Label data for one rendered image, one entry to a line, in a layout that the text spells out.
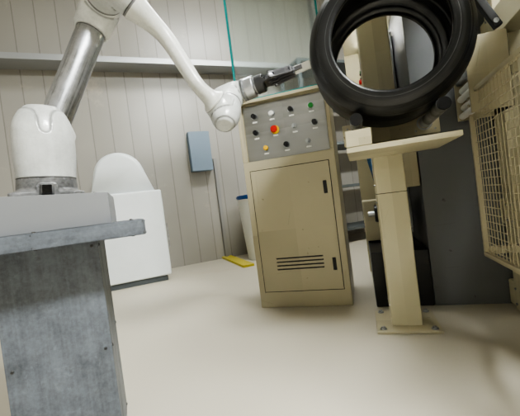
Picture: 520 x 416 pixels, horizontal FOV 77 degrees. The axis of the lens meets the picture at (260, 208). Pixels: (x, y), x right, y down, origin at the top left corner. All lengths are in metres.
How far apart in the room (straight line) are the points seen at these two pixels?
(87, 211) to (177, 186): 3.18
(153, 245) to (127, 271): 0.34
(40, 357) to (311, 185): 1.45
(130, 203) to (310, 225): 1.95
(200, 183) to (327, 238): 2.50
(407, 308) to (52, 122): 1.54
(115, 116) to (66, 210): 3.29
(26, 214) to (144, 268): 2.48
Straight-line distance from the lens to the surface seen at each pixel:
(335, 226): 1.93
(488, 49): 1.69
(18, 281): 1.07
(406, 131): 1.60
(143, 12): 1.41
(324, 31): 1.35
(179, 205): 4.09
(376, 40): 1.73
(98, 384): 1.12
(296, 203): 1.94
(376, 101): 1.26
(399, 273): 1.65
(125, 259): 3.37
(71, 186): 1.12
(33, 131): 1.12
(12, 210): 0.99
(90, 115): 4.22
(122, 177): 3.41
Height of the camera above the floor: 0.66
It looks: 1 degrees down
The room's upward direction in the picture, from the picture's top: 7 degrees counter-clockwise
